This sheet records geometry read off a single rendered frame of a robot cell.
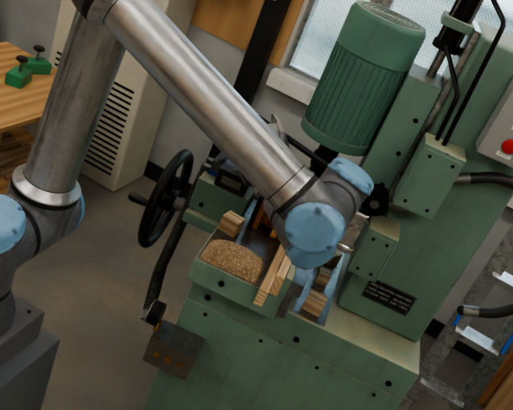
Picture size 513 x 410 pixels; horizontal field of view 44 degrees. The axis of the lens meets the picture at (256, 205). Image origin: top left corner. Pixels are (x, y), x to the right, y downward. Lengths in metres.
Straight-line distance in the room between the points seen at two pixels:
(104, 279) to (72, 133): 1.42
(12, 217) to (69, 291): 1.26
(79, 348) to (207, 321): 0.87
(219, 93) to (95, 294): 1.69
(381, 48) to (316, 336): 0.67
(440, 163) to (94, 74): 0.71
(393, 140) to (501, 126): 0.24
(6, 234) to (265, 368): 0.71
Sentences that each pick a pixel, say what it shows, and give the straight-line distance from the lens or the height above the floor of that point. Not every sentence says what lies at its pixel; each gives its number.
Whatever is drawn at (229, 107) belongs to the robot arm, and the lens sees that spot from 1.02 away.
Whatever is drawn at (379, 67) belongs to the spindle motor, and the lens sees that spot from 1.41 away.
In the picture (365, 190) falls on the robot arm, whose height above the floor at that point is 1.25.
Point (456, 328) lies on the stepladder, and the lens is 2.41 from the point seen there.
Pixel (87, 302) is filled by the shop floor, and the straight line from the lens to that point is 2.57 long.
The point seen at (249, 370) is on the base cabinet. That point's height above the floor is 0.59.
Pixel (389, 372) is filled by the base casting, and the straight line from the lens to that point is 1.58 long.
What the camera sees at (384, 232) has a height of 1.08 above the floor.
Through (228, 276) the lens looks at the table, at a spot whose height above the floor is 0.89.
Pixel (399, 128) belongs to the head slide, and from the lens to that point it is 1.45.
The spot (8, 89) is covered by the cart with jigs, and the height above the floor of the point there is 0.53.
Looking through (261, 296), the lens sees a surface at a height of 0.92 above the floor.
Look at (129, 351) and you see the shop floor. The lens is 2.42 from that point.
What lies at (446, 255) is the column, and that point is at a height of 1.05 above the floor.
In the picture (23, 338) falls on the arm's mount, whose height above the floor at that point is 0.59.
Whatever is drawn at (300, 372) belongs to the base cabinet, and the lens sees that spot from 1.62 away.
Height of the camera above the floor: 1.69
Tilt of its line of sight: 28 degrees down
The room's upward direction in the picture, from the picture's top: 23 degrees clockwise
